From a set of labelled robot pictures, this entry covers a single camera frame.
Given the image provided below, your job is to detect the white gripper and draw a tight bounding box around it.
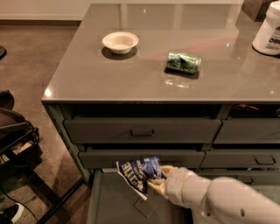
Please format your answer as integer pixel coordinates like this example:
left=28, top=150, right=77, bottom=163
left=147, top=165, right=211, bottom=208

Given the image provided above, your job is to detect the blue chip bag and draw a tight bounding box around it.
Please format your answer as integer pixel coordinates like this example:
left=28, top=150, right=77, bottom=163
left=116, top=157, right=164, bottom=200

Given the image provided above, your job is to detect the grey middle right drawer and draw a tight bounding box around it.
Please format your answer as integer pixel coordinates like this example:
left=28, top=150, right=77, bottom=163
left=200, top=150, right=280, bottom=168

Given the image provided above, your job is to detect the grey open bottom drawer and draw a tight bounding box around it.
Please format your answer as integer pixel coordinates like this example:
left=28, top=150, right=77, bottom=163
left=87, top=170, right=196, bottom=224

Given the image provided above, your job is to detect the grey middle left drawer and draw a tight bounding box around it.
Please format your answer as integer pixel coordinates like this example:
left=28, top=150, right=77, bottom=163
left=79, top=149, right=205, bottom=169

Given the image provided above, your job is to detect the grey top right drawer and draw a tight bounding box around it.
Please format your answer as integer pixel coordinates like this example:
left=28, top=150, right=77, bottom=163
left=214, top=118, right=280, bottom=144

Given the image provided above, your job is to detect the grey bottom right drawer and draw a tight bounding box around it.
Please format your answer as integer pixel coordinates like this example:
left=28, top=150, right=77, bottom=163
left=198, top=171, right=280, bottom=185

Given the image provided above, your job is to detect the grey counter cabinet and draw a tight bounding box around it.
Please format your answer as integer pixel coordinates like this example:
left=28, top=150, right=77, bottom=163
left=42, top=2, right=280, bottom=188

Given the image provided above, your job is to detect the grey top left drawer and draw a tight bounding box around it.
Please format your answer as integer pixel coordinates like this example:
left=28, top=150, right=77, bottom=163
left=64, top=117, right=221, bottom=144

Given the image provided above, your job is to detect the grey square tile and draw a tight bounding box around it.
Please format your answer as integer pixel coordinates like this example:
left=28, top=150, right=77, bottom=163
left=134, top=198, right=158, bottom=218

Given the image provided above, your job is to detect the green soda can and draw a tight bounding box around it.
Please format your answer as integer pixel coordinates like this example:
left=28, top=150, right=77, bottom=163
left=166, top=52, right=201, bottom=74

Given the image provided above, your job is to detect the white paper bowl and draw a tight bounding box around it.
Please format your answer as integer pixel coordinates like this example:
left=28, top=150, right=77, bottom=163
left=102, top=31, right=138, bottom=54

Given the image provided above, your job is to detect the black white shoe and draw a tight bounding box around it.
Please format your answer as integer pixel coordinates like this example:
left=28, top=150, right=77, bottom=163
left=0, top=203, right=25, bottom=224

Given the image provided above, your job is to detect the white plastic canister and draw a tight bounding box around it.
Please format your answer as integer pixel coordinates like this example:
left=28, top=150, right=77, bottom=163
left=252, top=1, right=280, bottom=56

